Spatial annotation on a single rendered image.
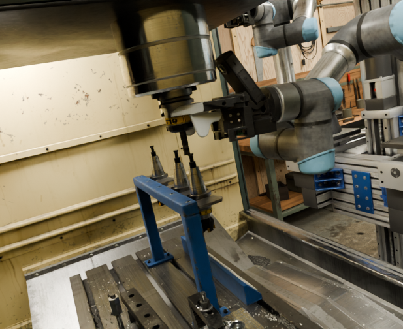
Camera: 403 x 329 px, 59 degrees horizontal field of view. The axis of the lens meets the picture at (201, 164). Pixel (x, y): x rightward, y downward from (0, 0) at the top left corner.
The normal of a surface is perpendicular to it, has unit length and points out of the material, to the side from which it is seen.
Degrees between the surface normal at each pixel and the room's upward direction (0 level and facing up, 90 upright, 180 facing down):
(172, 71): 90
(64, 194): 90
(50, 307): 24
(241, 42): 90
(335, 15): 90
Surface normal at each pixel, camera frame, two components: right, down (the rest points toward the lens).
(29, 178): 0.41, 0.11
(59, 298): -0.01, -0.83
